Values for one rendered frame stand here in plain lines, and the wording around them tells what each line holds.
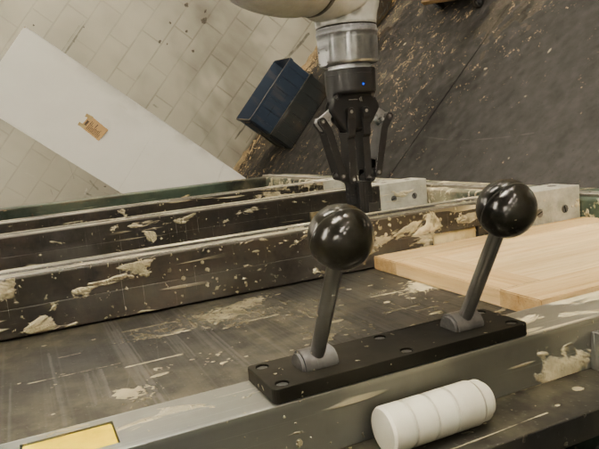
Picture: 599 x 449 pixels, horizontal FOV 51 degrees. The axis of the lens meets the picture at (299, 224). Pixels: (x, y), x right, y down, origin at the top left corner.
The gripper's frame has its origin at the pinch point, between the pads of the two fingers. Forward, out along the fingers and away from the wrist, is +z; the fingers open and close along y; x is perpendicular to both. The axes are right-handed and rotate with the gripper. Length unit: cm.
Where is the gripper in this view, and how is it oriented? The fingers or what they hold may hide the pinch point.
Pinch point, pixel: (359, 203)
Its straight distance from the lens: 96.9
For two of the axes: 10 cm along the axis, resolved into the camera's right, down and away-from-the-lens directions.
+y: -9.1, 1.4, -4.0
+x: 4.1, 1.0, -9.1
